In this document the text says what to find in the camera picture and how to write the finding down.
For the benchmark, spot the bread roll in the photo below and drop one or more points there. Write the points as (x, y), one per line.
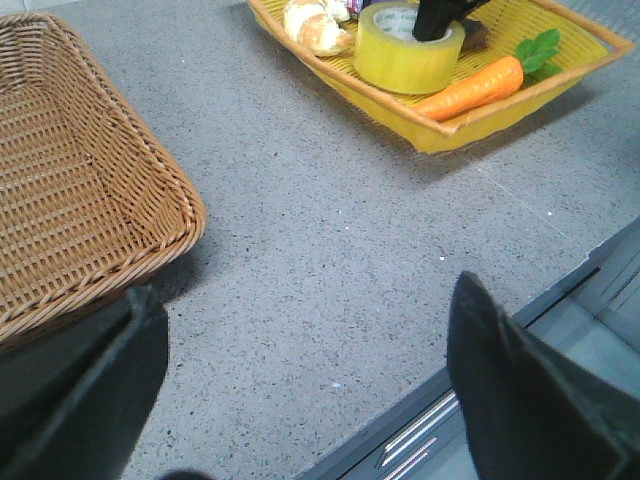
(316, 25)

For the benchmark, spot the orange toy carrot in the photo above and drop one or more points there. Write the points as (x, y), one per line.
(499, 80)

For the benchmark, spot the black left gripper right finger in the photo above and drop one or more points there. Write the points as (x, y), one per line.
(530, 412)

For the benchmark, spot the brown wicker basket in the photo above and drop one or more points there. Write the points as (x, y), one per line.
(91, 202)

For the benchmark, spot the yellow woven basket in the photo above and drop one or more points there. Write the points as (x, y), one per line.
(585, 46)

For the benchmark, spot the brown item in basket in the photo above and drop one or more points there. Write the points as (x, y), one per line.
(476, 36)

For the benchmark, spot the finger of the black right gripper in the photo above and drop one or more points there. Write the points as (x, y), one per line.
(435, 16)

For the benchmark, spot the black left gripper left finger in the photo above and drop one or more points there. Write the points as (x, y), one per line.
(74, 401)

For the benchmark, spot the yellow tape roll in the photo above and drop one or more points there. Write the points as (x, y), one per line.
(388, 56)

